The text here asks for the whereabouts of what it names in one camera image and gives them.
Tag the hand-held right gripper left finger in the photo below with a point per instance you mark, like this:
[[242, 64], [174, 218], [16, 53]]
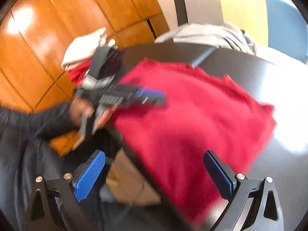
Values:
[[90, 175]]

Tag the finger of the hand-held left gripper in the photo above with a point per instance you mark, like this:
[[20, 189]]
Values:
[[149, 97]]

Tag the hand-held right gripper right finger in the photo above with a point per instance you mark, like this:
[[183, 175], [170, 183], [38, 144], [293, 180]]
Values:
[[220, 175]]

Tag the red garment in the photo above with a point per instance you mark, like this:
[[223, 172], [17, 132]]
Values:
[[187, 120]]

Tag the person's left forearm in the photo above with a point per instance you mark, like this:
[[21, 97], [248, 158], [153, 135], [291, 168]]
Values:
[[36, 122]]

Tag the person's left hand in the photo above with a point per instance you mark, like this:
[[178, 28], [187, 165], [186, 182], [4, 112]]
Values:
[[77, 112]]

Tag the white cloth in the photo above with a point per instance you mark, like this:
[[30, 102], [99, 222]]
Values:
[[81, 48]]

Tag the red cloth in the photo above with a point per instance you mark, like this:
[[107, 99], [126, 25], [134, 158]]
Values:
[[77, 75]]

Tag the beige box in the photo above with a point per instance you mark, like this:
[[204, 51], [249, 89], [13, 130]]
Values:
[[127, 180]]

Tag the orange wooden cabinet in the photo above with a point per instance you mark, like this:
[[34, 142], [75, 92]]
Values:
[[60, 24]]

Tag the grey garment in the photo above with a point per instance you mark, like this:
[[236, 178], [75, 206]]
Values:
[[211, 36]]

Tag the blue yellow grey partition panel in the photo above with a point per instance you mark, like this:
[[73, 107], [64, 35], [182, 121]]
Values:
[[240, 12]]

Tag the white table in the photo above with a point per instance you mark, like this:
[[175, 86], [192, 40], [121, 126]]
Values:
[[276, 55]]

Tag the black metal post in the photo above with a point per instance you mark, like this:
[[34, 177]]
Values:
[[180, 4]]

